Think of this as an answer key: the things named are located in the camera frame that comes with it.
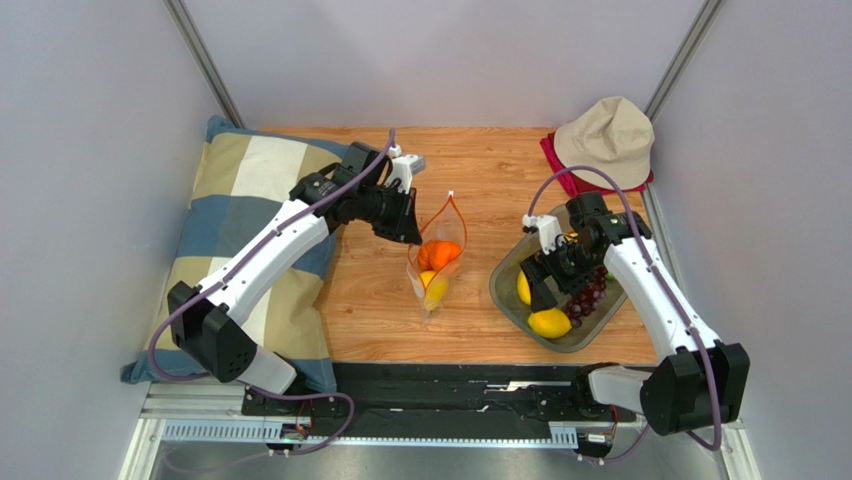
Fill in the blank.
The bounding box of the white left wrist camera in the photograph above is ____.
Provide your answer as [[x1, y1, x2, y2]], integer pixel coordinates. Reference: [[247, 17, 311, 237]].
[[383, 145, 426, 194]]

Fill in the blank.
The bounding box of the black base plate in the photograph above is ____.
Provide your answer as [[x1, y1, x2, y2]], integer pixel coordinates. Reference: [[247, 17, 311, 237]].
[[241, 362, 637, 440]]

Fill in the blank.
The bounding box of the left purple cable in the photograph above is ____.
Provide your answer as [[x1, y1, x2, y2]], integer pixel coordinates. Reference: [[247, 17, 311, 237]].
[[146, 128, 398, 458]]

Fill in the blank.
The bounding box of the yellow pear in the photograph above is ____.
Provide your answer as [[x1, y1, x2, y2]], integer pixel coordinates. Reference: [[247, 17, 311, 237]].
[[419, 270, 450, 312]]

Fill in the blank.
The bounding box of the left aluminium corner post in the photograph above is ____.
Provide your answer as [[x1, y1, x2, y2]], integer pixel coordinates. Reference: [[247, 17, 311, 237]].
[[163, 0, 245, 128]]

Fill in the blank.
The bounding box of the yellow lemon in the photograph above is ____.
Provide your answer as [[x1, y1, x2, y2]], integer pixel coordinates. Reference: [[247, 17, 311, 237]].
[[527, 308, 573, 339]]

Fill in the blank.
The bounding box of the red cloth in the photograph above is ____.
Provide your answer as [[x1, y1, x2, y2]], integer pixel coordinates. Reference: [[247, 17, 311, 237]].
[[539, 132, 655, 198]]

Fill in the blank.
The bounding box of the aluminium front rail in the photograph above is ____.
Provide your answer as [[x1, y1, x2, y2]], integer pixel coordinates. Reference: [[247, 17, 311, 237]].
[[120, 375, 760, 479]]

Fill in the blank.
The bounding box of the purple grape bunch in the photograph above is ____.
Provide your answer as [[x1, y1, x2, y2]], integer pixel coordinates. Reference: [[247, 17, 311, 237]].
[[564, 267, 609, 329]]

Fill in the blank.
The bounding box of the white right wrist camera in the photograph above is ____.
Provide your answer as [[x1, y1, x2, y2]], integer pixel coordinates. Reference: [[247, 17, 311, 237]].
[[522, 214, 567, 255]]

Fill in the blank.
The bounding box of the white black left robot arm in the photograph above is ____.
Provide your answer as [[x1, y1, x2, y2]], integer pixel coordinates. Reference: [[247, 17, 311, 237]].
[[162, 142, 426, 395]]

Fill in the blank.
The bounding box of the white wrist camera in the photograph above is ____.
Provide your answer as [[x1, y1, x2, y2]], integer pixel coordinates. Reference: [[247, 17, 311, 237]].
[[522, 214, 567, 255], [383, 145, 426, 194]]

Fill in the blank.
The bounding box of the right aluminium corner post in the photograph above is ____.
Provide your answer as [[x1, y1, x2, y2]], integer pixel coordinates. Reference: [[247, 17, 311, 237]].
[[645, 0, 726, 123]]

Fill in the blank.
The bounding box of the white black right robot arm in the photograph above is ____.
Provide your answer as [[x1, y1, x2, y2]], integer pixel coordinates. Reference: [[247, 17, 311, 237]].
[[520, 192, 750, 436]]

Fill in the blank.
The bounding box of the grey plastic fruit tray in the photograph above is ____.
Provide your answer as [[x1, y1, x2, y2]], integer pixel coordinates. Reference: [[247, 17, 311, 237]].
[[489, 235, 627, 353]]

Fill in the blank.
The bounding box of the beige bucket hat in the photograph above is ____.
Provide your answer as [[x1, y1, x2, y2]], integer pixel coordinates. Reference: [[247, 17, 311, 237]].
[[552, 96, 656, 190]]

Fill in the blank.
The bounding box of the aluminium corner post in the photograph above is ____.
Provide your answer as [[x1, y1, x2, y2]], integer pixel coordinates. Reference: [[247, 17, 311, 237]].
[[163, 0, 245, 128], [645, 0, 726, 123]]

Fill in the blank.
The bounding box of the orange mini pumpkin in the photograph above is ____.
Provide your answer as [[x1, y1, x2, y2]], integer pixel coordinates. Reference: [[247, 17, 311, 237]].
[[416, 240, 440, 270]]

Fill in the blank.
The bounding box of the yellow banana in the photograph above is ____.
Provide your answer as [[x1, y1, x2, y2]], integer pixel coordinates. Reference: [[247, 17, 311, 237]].
[[516, 271, 532, 306]]

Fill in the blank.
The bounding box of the clear orange zip top bag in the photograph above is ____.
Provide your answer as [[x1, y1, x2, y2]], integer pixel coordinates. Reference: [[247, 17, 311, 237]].
[[406, 190, 468, 328]]

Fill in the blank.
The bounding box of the checked blue beige pillow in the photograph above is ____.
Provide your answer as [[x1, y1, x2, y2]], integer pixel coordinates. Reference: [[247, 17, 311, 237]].
[[120, 115, 371, 395]]

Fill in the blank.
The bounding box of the orange tangerine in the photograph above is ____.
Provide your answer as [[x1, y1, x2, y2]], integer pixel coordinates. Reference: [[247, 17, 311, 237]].
[[431, 240, 462, 271]]

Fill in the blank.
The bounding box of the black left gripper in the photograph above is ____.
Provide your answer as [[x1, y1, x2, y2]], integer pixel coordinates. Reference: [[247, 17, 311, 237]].
[[357, 184, 423, 247]]

